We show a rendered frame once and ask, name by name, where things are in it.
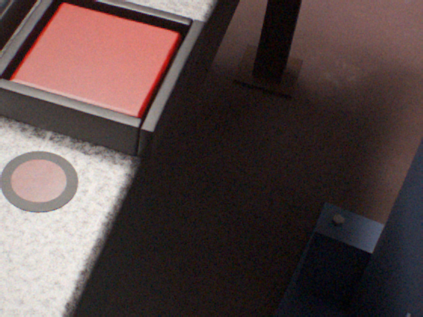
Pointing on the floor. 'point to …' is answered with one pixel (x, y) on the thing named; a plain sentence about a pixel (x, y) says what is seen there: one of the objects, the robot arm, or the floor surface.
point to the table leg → (273, 52)
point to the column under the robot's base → (363, 260)
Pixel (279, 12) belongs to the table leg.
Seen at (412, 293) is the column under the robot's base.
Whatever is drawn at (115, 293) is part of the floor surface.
